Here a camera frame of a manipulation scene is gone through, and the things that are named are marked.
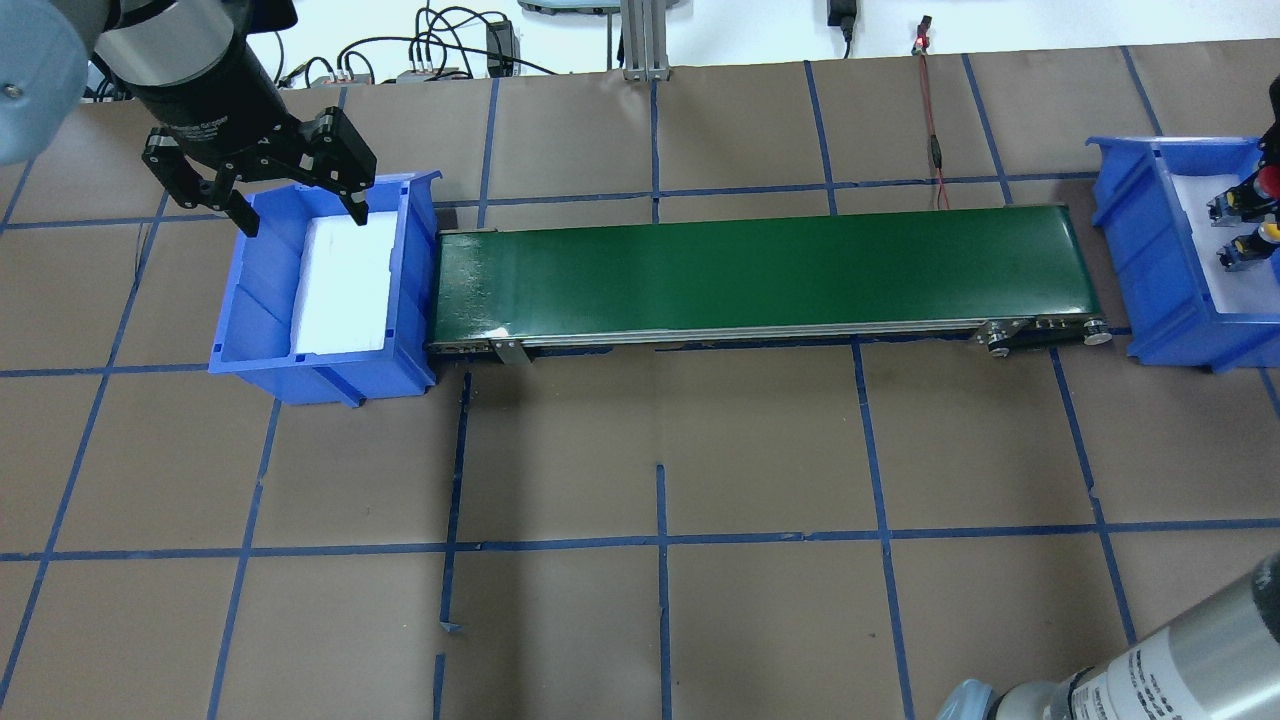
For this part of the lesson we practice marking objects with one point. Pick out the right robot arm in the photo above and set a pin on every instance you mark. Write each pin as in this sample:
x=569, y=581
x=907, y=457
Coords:
x=1218, y=660

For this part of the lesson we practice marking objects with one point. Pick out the white foam pad source bin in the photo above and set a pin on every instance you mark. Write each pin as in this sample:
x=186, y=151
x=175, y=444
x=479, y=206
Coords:
x=341, y=303

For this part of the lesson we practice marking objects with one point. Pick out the red push button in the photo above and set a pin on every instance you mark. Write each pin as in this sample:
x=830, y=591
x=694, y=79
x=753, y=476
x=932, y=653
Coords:
x=1253, y=200

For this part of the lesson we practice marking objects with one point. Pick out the aluminium profile post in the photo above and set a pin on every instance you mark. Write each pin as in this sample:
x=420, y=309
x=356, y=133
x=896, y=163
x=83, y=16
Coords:
x=644, y=41

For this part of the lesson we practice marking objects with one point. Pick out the white foam pad target bin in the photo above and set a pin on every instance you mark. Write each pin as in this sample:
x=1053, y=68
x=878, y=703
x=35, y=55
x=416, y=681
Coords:
x=1252, y=290

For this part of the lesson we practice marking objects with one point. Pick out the blue bin with buttons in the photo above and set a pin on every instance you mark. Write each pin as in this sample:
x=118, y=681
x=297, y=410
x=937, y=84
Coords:
x=253, y=337

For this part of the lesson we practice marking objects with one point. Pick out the blue empty bin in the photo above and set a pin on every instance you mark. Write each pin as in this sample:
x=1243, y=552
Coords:
x=1174, y=321

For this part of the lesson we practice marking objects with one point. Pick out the black power adapter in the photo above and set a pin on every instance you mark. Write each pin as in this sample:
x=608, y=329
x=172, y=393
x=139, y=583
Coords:
x=502, y=52

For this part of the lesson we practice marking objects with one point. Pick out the yellow push button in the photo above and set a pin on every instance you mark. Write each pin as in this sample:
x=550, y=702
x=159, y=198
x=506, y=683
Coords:
x=1248, y=250

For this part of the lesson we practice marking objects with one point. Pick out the green conveyor belt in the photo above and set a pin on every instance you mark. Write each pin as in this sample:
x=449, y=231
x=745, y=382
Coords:
x=1009, y=277

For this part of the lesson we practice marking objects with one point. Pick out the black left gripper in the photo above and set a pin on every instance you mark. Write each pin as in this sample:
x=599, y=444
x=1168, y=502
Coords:
x=203, y=98

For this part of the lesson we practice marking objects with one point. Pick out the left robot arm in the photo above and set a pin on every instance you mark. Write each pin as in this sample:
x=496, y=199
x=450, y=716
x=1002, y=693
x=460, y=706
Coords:
x=220, y=117

